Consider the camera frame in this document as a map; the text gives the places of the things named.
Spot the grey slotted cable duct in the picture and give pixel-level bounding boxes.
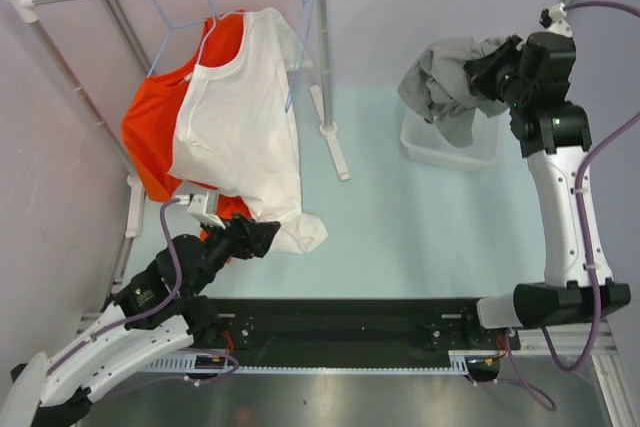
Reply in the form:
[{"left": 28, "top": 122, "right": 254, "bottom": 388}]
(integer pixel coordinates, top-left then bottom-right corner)
[{"left": 142, "top": 351, "right": 500, "bottom": 376}]

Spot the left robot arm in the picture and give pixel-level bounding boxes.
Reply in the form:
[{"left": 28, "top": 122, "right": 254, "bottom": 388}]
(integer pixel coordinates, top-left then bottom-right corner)
[{"left": 1, "top": 214, "right": 281, "bottom": 426}]

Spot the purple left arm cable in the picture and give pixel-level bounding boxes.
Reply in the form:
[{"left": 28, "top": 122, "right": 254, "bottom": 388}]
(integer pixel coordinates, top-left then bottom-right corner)
[{"left": 44, "top": 196, "right": 194, "bottom": 378}]

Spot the blue hanger under orange shirt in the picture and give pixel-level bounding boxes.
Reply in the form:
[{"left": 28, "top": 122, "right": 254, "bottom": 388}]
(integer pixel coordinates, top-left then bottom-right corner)
[{"left": 144, "top": 0, "right": 209, "bottom": 77}]

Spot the white t shirt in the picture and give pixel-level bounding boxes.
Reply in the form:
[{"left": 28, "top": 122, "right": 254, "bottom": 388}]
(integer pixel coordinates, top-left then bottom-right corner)
[{"left": 169, "top": 7, "right": 328, "bottom": 254}]

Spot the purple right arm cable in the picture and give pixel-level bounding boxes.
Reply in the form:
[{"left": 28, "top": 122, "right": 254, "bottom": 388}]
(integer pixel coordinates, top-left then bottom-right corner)
[{"left": 542, "top": 0, "right": 640, "bottom": 373}]

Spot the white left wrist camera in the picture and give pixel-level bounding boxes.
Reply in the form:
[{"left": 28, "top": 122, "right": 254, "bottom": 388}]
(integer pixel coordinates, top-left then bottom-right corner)
[{"left": 175, "top": 192, "right": 226, "bottom": 229}]

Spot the grey t shirt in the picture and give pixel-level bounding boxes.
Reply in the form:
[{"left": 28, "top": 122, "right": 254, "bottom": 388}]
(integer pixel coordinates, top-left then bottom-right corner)
[{"left": 397, "top": 37, "right": 507, "bottom": 148}]

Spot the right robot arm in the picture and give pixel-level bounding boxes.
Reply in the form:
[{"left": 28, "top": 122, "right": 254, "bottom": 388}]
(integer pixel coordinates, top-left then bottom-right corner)
[{"left": 461, "top": 31, "right": 631, "bottom": 348}]

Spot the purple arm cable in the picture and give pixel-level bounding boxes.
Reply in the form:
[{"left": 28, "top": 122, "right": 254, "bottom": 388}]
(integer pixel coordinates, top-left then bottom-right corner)
[
  {"left": 44, "top": 196, "right": 194, "bottom": 378},
  {"left": 542, "top": 0, "right": 640, "bottom": 373}
]

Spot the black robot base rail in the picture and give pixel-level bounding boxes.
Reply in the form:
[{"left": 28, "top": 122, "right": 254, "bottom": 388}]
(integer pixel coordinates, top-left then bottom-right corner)
[{"left": 207, "top": 298, "right": 505, "bottom": 380}]

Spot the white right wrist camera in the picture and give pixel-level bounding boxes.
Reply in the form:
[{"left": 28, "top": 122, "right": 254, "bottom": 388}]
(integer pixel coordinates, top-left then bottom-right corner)
[{"left": 539, "top": 2, "right": 573, "bottom": 38}]

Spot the orange t shirt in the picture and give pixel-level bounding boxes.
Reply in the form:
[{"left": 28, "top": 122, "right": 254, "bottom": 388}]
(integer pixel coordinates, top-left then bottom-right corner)
[{"left": 121, "top": 9, "right": 261, "bottom": 243}]

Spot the white metal clothes rack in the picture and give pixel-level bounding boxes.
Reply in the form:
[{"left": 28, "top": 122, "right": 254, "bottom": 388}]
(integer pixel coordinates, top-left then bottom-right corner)
[{"left": 0, "top": 0, "right": 351, "bottom": 239}]

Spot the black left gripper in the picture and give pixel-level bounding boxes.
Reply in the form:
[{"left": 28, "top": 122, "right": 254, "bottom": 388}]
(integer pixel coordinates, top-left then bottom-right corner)
[{"left": 187, "top": 210, "right": 280, "bottom": 295}]

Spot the blue wire hanger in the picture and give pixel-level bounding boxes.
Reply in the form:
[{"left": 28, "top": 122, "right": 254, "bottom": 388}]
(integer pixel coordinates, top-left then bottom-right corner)
[{"left": 285, "top": 0, "right": 315, "bottom": 113}]

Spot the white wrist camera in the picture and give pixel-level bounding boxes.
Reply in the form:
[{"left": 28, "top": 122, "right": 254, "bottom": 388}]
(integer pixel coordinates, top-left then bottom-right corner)
[
  {"left": 539, "top": 2, "right": 573, "bottom": 38},
  {"left": 175, "top": 192, "right": 226, "bottom": 229}
]

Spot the white plastic basket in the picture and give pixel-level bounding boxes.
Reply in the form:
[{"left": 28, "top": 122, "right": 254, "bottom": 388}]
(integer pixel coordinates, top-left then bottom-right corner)
[{"left": 400, "top": 108, "right": 503, "bottom": 172}]

